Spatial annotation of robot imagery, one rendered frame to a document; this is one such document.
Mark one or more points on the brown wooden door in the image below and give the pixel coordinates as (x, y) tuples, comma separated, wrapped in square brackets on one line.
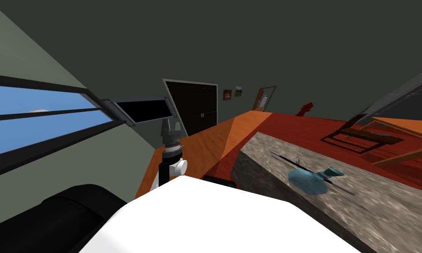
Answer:
[(263, 99)]

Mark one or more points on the orange wooden table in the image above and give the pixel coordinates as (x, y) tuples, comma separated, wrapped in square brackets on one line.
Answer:
[(408, 127)]

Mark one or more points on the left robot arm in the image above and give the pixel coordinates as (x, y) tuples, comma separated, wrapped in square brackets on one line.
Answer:
[(49, 221)]

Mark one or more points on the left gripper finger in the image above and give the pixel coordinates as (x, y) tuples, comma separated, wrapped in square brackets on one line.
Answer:
[(166, 125), (177, 127)]

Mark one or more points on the green wall picture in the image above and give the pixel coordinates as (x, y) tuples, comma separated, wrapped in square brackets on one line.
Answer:
[(238, 91)]

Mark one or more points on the black double door cabinet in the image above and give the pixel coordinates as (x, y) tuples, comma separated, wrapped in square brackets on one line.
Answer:
[(197, 107)]

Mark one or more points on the black framed window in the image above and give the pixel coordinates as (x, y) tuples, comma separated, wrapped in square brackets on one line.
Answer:
[(144, 109)]

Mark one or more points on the dark grey framed window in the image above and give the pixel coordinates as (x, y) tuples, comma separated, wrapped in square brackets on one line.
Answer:
[(408, 95)]

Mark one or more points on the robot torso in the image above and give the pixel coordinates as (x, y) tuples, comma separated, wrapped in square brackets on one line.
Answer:
[(211, 221)]

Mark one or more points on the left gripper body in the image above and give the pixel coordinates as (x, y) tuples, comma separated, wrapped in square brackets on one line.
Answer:
[(171, 136)]

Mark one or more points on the dark brown chair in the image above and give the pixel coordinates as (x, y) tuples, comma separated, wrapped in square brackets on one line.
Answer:
[(362, 137)]

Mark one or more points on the orange wall picture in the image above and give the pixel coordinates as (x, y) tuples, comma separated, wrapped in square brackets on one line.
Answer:
[(227, 94)]

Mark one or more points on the blue sky window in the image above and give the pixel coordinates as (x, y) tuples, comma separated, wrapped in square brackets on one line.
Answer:
[(31, 119)]

